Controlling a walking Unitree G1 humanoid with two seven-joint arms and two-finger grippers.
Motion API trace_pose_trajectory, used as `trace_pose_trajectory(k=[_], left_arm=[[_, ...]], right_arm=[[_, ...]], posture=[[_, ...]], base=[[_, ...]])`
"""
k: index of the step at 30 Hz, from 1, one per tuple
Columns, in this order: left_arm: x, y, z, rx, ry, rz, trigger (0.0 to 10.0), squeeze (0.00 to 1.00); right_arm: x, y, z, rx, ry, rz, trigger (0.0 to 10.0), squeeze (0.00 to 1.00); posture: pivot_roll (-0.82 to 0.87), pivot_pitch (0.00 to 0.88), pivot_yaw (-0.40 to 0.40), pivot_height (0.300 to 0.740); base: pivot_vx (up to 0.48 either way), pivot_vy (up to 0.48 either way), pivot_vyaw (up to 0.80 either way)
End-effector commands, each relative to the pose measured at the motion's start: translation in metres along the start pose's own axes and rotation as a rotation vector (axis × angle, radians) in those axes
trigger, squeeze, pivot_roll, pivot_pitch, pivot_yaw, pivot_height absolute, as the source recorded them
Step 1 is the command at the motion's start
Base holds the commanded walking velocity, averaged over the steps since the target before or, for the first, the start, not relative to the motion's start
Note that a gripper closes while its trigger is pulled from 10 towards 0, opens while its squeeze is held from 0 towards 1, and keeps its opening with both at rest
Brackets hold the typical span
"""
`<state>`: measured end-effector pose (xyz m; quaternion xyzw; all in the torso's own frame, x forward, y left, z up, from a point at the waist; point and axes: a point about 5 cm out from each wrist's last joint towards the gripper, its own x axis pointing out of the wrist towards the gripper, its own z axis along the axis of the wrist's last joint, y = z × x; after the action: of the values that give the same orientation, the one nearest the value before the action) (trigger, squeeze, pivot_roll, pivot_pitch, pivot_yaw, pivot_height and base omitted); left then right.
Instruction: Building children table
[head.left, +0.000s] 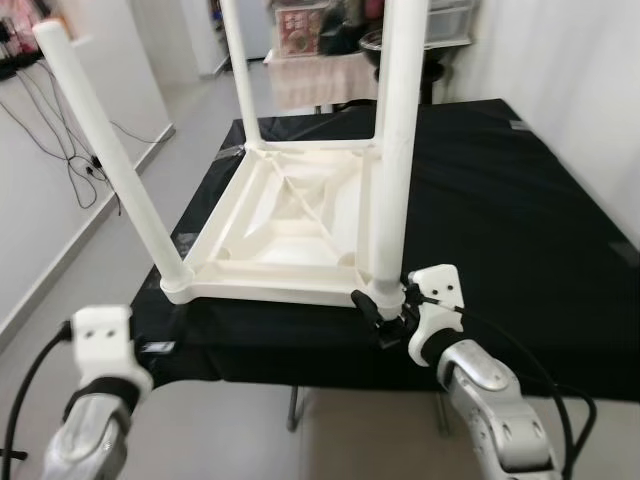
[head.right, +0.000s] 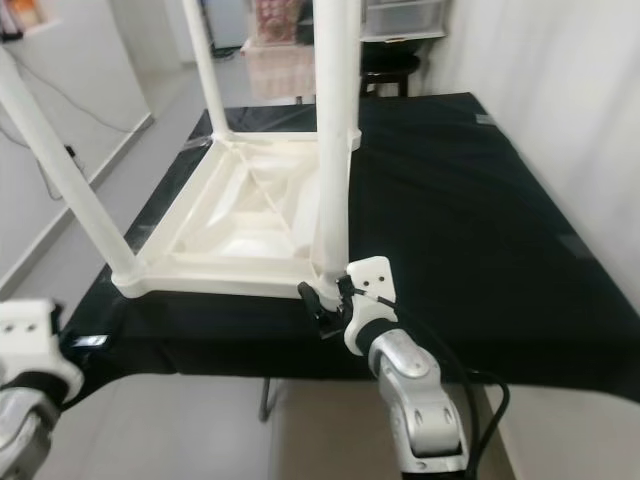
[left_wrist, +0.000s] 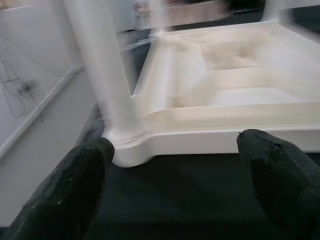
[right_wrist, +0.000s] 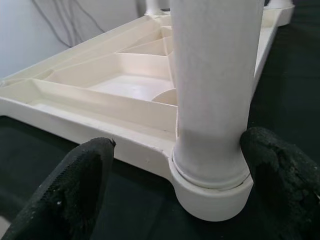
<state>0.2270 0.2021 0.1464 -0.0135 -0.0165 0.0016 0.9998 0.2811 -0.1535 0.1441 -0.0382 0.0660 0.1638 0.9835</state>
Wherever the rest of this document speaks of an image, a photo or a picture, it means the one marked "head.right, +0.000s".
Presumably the white plastic table leg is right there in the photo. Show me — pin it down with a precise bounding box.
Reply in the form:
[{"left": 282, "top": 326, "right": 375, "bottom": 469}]
[
  {"left": 182, "top": 0, "right": 231, "bottom": 141},
  {"left": 310, "top": 0, "right": 364, "bottom": 283},
  {"left": 0, "top": 45, "right": 151, "bottom": 296}
]

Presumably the grey metal table leg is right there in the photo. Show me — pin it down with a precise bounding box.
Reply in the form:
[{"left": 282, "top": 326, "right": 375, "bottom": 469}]
[{"left": 260, "top": 375, "right": 276, "bottom": 421}]

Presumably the black tablecloth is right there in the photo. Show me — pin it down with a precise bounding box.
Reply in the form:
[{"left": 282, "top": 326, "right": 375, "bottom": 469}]
[{"left": 60, "top": 92, "right": 640, "bottom": 406}]

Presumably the pink cloth covered table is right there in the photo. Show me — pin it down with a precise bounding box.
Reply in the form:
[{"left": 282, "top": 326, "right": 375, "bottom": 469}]
[{"left": 245, "top": 45, "right": 321, "bottom": 101}]

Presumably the dark tape patch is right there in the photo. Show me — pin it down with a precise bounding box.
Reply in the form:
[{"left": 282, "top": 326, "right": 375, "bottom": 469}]
[{"left": 555, "top": 235, "right": 591, "bottom": 256}]

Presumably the red printed box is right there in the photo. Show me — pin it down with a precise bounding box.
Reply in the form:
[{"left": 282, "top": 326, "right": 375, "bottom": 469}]
[{"left": 255, "top": 0, "right": 306, "bottom": 46}]

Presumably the white cabinet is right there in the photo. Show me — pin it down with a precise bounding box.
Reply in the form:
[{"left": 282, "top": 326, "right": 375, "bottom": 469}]
[{"left": 205, "top": 0, "right": 251, "bottom": 51}]

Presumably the grey plastic storage container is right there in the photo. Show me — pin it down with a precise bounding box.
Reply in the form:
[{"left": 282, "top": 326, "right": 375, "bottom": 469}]
[{"left": 363, "top": 0, "right": 446, "bottom": 41}]

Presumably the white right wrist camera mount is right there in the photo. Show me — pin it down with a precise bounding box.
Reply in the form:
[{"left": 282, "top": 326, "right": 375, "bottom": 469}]
[{"left": 345, "top": 257, "right": 396, "bottom": 356}]

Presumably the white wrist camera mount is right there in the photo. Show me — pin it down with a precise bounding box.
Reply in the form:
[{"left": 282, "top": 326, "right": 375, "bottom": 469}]
[
  {"left": 345, "top": 257, "right": 396, "bottom": 356},
  {"left": 0, "top": 298, "right": 83, "bottom": 401}
]

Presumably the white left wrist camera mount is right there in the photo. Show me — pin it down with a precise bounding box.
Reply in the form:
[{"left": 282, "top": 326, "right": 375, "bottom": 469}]
[{"left": 0, "top": 298, "right": 83, "bottom": 401}]

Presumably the thin black cable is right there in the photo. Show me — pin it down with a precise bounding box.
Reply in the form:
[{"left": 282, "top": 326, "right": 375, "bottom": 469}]
[
  {"left": 40, "top": 150, "right": 66, "bottom": 201},
  {"left": 25, "top": 70, "right": 121, "bottom": 131}
]

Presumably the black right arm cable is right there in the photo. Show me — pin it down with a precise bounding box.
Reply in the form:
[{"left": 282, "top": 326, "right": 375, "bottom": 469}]
[{"left": 360, "top": 285, "right": 511, "bottom": 461}]

